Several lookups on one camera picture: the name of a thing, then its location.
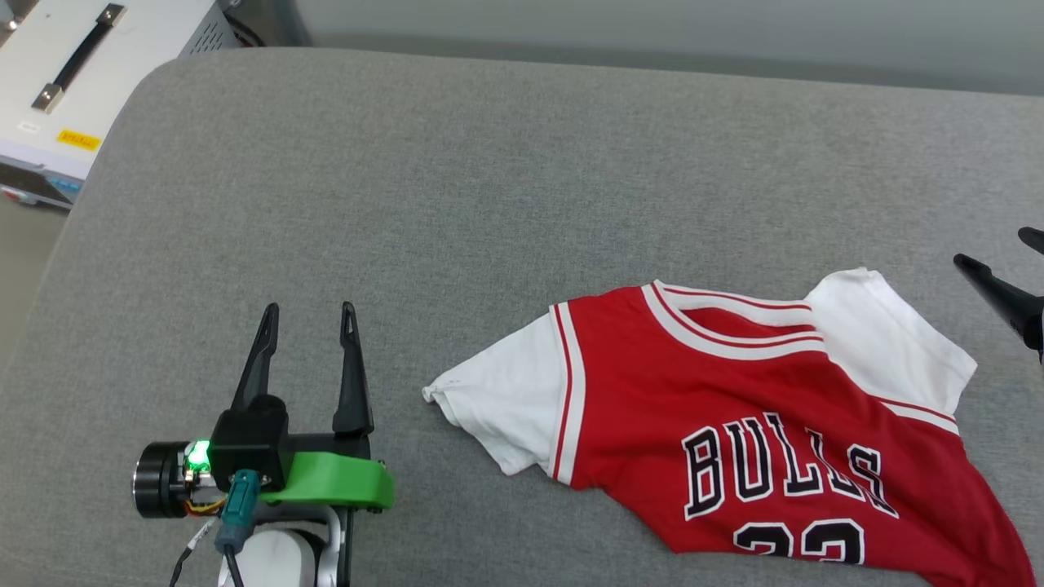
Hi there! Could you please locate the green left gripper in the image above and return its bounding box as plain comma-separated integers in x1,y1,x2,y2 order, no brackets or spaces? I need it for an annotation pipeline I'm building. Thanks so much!
133,302,396,520

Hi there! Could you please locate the red Bulls 23 jersey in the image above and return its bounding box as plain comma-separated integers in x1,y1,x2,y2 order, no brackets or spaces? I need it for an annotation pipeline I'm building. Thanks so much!
422,267,1037,587

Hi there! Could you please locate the grey fabric sofa seat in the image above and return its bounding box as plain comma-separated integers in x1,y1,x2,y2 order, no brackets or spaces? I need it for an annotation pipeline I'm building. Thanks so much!
0,46,1044,587

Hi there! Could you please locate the white partition panel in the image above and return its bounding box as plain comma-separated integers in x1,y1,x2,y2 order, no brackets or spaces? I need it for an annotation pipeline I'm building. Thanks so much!
295,0,1044,97

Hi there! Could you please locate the teal plug left arm cable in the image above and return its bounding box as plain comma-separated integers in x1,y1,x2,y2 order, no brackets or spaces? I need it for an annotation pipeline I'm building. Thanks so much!
212,470,263,587

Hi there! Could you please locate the white equipment box black handle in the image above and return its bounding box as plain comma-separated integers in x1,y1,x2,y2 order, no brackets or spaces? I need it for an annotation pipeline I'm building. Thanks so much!
0,0,242,212

